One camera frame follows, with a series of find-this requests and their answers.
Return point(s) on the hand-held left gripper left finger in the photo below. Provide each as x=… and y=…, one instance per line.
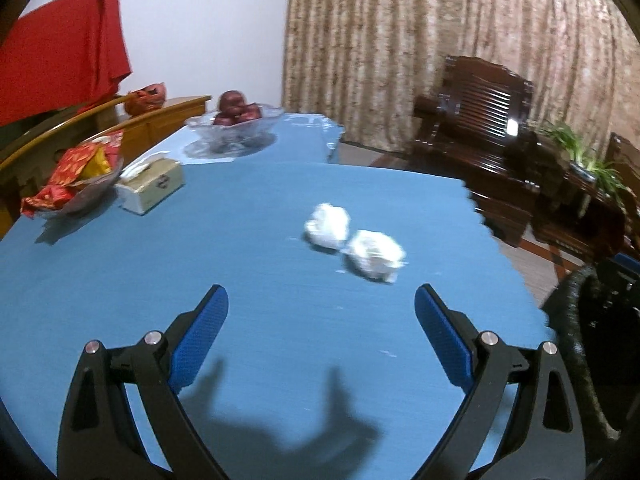
x=200, y=340

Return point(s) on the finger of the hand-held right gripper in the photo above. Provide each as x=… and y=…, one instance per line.
x=625, y=265

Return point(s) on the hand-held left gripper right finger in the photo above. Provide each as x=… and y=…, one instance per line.
x=444, y=335

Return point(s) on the black trash bin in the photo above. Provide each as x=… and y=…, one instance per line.
x=575, y=320

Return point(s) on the white tissue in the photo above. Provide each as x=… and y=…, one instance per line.
x=327, y=225
x=375, y=255

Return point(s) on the dark wooden side table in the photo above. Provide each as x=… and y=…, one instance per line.
x=570, y=220

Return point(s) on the blue tablecloth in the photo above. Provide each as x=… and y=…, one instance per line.
x=275, y=310

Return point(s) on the green potted plant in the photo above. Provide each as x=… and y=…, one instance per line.
x=575, y=145

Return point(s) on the beige tissue box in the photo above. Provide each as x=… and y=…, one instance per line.
x=150, y=185

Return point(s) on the dark wooden slatted armchair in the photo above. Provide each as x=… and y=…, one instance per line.
x=475, y=160

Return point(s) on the glass bowl with candy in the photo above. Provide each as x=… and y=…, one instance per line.
x=95, y=192

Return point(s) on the yellow candy packet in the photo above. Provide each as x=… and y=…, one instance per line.
x=100, y=162

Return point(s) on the glass fruit bowl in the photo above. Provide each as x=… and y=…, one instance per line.
x=235, y=135

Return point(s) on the pile of red candy packets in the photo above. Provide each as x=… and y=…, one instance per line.
x=70, y=170

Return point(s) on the wooden sideboard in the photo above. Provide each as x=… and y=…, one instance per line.
x=150, y=125

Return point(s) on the red apple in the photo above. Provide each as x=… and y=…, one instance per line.
x=223, y=120
x=250, y=112
x=231, y=101

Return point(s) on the orange mask ornament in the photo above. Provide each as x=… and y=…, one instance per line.
x=145, y=100

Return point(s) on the patterned beige curtain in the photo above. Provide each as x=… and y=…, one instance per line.
x=400, y=35

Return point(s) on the red cloth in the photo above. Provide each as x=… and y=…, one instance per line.
x=60, y=50

